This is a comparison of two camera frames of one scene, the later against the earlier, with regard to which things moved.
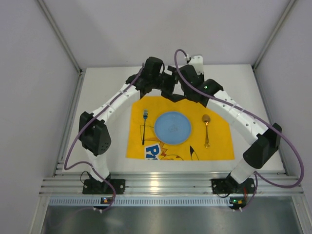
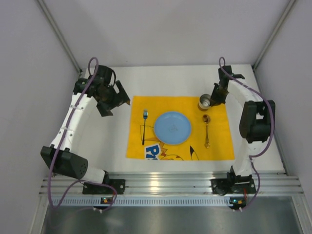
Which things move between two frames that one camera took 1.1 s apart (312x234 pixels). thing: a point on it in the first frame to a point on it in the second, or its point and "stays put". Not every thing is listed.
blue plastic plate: x=172 y=127 stays put
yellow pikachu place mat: x=210 y=138 stays put
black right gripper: x=186 y=90 to x=217 y=92
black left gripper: x=167 y=83 to x=113 y=98
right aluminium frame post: x=289 y=7 stays put
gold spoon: x=206 y=118 stays put
